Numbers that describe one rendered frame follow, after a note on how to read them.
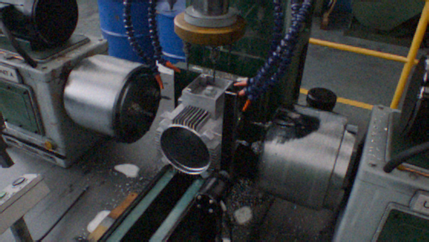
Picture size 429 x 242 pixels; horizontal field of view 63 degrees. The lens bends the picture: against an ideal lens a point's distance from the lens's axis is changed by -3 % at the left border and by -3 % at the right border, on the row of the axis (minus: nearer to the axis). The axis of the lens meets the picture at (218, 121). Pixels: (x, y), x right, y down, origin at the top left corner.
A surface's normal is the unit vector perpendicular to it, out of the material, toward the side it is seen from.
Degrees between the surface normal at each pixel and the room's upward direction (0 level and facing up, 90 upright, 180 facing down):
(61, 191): 0
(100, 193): 0
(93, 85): 47
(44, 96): 90
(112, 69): 13
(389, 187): 90
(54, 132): 90
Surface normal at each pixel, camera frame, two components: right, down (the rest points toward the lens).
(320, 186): -0.40, 0.36
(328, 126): -0.06, -0.69
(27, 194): 0.85, -0.08
